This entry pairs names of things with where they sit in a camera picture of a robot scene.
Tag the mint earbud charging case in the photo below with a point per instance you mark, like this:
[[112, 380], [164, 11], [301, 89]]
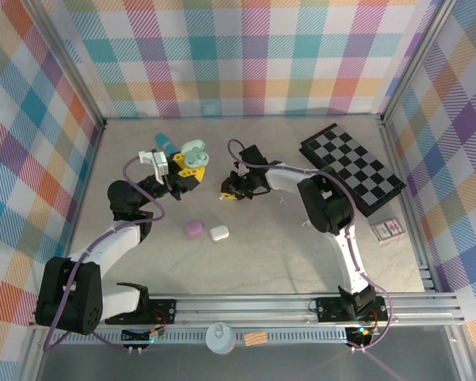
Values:
[[196, 158]]

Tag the white earbud charging case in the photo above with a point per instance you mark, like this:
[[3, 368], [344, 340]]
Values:
[[219, 232]]

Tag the purple earbud charging case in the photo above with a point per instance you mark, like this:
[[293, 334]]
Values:
[[194, 228]]

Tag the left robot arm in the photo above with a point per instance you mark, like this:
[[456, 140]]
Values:
[[111, 246]]

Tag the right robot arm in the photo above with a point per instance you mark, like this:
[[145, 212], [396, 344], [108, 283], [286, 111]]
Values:
[[321, 206]]

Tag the teal pen-shaped device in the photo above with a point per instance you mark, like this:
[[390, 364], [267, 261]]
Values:
[[163, 141]]

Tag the black grey chessboard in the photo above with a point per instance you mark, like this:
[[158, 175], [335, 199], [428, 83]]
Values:
[[365, 166]]

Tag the small LED controller board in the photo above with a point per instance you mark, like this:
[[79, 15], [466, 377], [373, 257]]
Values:
[[155, 334], [363, 332]]

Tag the orange striped tag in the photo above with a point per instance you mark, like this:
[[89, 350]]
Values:
[[255, 338]]

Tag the white round can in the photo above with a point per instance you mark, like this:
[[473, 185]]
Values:
[[221, 339]]

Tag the playing card box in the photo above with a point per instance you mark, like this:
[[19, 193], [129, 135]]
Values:
[[388, 230]]

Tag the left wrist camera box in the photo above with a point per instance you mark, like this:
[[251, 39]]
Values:
[[160, 162]]

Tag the aluminium side rail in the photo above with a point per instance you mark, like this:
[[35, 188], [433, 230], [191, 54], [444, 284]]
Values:
[[83, 190], [411, 206]]

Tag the long aluminium mounting rail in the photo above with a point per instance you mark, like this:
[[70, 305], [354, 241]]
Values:
[[242, 311]]

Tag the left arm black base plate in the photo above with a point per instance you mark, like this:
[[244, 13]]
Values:
[[162, 312]]

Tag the aluminium corner post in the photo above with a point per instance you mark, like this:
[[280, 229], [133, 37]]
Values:
[[69, 65], [416, 59]]

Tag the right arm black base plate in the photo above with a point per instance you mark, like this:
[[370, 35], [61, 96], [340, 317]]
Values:
[[329, 309]]

